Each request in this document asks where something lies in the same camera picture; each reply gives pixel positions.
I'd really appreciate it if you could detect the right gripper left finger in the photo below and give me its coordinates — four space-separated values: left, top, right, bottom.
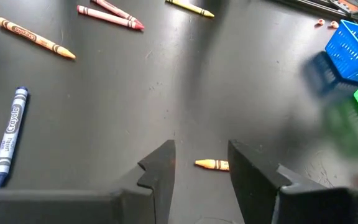
0 139 177 224

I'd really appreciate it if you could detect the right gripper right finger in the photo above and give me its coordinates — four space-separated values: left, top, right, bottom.
227 139 358 224

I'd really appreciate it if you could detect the short orange crayon stub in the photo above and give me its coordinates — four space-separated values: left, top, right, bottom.
194 159 230 172

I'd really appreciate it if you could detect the yellow crayon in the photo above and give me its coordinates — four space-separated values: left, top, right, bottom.
165 0 215 19

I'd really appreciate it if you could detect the blue crayon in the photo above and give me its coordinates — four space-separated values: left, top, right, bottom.
0 86 30 190

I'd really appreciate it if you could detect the blue plastic basket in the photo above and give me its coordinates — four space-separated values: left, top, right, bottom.
324 19 358 84

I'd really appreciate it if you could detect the orange crayon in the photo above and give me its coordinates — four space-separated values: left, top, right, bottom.
0 16 77 60

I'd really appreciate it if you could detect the black aluminium table frame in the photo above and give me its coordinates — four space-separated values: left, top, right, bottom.
272 0 358 26

